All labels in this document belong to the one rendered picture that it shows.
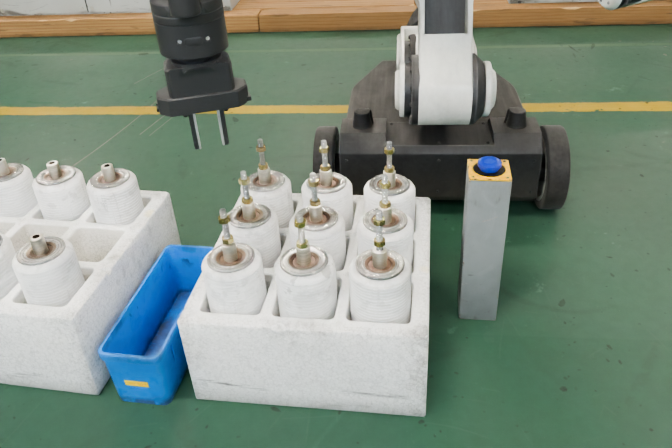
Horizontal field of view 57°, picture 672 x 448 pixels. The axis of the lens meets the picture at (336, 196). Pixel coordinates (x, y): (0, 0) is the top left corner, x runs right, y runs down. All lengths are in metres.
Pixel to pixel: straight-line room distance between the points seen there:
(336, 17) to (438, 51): 1.64
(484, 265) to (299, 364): 0.38
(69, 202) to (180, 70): 0.58
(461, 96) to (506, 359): 0.50
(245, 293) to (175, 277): 0.36
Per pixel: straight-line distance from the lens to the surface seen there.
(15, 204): 1.41
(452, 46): 1.26
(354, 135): 1.43
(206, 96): 0.84
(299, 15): 2.88
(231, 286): 0.98
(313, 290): 0.95
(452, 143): 1.43
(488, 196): 1.07
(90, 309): 1.13
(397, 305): 0.96
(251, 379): 1.07
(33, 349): 1.19
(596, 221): 1.57
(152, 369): 1.08
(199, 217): 1.58
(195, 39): 0.79
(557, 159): 1.46
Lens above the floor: 0.85
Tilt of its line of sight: 32 degrees down
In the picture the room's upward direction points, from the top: 3 degrees counter-clockwise
